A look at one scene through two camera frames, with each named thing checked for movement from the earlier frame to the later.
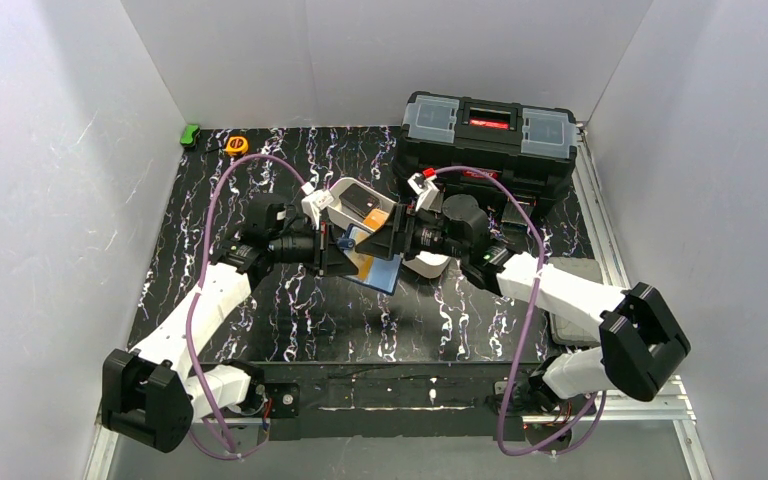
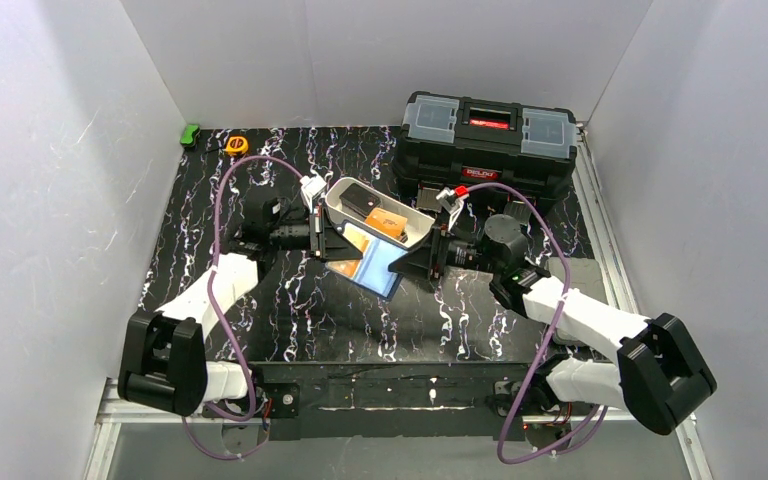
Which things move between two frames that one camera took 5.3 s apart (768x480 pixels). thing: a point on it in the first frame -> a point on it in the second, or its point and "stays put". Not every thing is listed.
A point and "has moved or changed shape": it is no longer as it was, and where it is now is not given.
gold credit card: [364, 263] has moved or changed shape
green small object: [189, 134] stays put
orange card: [375, 219] stays put
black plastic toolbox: [531, 148] stays put
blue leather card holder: [383, 272] stays put
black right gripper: [408, 235] -> [436, 255]
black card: [358, 199] stays put
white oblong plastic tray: [431, 264] has moved or changed shape
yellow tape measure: [237, 145] stays put
